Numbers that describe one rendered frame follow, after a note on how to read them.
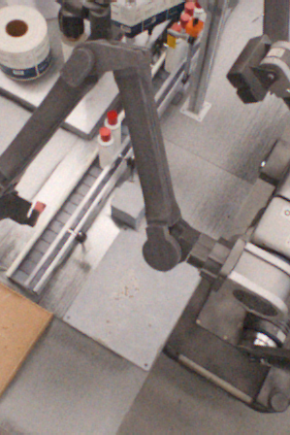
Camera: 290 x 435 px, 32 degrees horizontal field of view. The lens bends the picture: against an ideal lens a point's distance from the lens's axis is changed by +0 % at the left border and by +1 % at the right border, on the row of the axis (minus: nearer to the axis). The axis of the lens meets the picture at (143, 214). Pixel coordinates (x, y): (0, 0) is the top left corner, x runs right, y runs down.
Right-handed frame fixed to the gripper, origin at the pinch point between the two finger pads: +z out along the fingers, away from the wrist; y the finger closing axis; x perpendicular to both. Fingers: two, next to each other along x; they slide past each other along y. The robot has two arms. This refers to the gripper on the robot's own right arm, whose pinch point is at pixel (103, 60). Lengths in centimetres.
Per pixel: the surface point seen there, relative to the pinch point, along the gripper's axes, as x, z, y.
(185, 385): 69, 122, 50
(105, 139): 9.2, 14.5, 14.6
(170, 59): 7.4, 25.3, -30.0
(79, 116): -10.2, 32.8, 2.3
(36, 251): 6, 33, 51
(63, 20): -20.3, 4.4, -9.1
